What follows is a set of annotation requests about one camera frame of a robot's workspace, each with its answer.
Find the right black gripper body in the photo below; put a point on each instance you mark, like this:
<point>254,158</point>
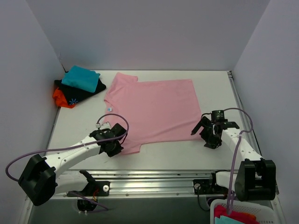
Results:
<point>206,130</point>

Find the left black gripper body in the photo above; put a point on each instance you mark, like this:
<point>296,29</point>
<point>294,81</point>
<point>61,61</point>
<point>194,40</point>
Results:
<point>118,130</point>

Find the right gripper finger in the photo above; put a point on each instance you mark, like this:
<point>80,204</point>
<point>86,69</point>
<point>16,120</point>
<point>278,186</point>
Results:
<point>212,141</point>
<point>202,123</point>

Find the pink t-shirt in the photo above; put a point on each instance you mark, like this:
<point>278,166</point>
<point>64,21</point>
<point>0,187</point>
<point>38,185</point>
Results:
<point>154,111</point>

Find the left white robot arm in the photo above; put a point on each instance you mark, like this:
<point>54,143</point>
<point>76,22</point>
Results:
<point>39,180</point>

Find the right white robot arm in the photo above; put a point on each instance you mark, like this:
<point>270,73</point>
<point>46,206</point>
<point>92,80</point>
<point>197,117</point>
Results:
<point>251,176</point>

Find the black folded t-shirt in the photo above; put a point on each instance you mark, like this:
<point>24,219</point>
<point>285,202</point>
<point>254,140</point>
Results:
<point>74,95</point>

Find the teal folded t-shirt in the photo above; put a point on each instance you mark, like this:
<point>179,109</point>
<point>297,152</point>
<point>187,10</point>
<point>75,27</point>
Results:
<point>81,78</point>

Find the orange folded t-shirt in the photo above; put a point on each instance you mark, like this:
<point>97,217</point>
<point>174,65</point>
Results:
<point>60,100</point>

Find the red shirt in basket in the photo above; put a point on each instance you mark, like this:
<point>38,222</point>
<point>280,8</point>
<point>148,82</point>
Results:
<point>221,211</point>

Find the teal shirt in basket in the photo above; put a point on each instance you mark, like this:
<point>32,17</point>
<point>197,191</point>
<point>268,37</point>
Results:
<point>225,220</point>

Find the orange shirt in basket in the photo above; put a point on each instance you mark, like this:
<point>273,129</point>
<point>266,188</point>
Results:
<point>251,216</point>

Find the white laundry basket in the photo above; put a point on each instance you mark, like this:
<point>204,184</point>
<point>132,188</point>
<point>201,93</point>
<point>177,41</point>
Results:
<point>264,214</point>

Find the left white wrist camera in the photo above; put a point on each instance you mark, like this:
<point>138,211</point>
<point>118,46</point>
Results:
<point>105,125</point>

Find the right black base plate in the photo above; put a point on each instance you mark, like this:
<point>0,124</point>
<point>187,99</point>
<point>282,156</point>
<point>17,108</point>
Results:
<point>208,187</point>

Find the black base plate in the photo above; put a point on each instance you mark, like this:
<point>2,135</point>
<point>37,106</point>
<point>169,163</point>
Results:
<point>89,189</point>
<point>208,187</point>

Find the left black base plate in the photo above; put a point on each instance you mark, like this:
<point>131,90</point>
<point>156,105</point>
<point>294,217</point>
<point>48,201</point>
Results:
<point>89,189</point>

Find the aluminium rail frame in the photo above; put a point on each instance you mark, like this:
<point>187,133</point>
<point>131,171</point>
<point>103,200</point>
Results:
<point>161,167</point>

